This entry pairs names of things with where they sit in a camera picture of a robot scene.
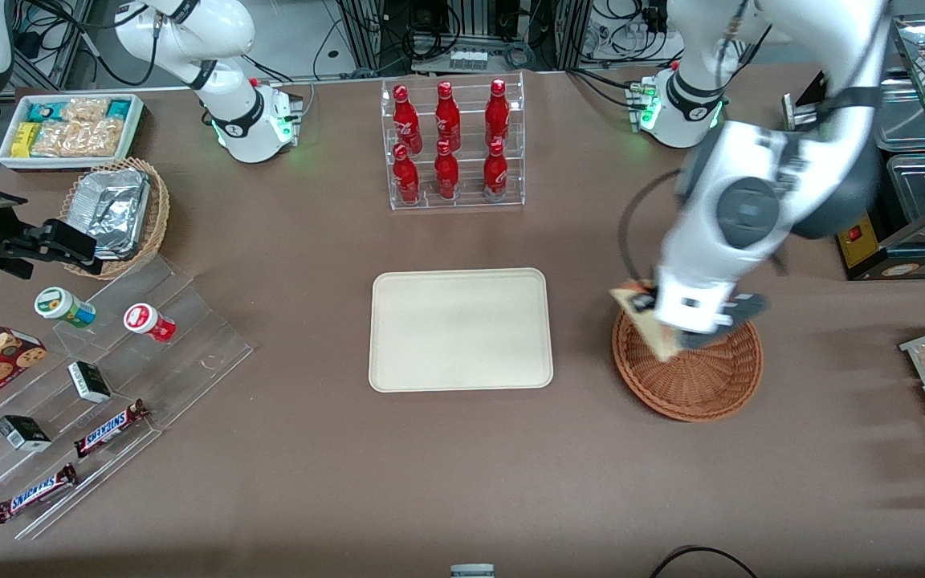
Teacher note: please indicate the triangular sandwich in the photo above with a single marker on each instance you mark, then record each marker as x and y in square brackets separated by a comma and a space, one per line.
[663, 345]

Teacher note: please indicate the aluminium foil tray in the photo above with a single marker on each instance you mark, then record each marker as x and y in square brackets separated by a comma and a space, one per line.
[113, 210]

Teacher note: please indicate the light wicker basket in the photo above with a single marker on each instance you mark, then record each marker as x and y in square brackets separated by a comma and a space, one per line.
[156, 217]

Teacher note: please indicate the red cola bottle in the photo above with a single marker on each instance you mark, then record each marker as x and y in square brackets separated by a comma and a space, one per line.
[495, 175]
[447, 112]
[497, 111]
[406, 116]
[406, 178]
[446, 175]

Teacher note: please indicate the clear acrylic stepped stand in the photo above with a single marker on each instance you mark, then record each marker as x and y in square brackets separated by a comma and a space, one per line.
[189, 353]

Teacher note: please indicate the small teal snack packet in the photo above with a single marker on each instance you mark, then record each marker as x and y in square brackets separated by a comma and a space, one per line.
[118, 107]

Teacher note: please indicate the small grey device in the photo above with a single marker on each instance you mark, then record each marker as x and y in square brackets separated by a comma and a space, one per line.
[472, 571]

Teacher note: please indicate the white snack bin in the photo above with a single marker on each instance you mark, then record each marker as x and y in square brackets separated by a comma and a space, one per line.
[69, 163]

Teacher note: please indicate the yellow snack packet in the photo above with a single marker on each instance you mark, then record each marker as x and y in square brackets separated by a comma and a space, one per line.
[25, 139]

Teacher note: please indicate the green lid snack cup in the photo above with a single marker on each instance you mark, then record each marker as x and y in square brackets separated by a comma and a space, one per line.
[61, 306]

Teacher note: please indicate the small black box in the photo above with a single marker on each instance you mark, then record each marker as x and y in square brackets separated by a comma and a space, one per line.
[89, 381]
[22, 433]

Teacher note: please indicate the white power strip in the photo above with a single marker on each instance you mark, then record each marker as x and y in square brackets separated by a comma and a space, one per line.
[468, 59]

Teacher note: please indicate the clear bag of crackers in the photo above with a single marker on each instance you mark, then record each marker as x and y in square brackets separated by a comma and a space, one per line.
[81, 138]

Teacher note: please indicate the brown round wicker basket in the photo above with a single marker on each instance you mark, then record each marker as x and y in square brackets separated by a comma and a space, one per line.
[703, 385]

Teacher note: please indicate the black food warmer cabinet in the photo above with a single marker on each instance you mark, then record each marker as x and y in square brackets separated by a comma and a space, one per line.
[912, 261]

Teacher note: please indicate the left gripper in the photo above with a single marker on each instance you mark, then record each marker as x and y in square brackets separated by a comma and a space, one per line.
[642, 301]

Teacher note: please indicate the beige rectangular serving tray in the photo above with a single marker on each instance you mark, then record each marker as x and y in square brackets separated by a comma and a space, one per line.
[461, 329]

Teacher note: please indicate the small clear cracker bag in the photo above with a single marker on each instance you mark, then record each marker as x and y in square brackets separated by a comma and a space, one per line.
[85, 108]

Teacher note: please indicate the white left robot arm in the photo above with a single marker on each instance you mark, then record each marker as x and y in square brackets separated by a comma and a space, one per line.
[743, 209]

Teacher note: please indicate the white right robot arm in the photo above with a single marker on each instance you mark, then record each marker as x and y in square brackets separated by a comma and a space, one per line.
[234, 120]

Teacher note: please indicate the clear acrylic bottle rack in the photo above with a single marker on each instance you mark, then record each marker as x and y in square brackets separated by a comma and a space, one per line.
[470, 197]

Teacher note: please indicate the red lid snack cup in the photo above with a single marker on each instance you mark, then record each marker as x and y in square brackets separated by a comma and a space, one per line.
[147, 321]

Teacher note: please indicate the Snickers chocolate bar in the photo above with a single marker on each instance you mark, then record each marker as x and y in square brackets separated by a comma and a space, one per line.
[107, 429]
[33, 494]

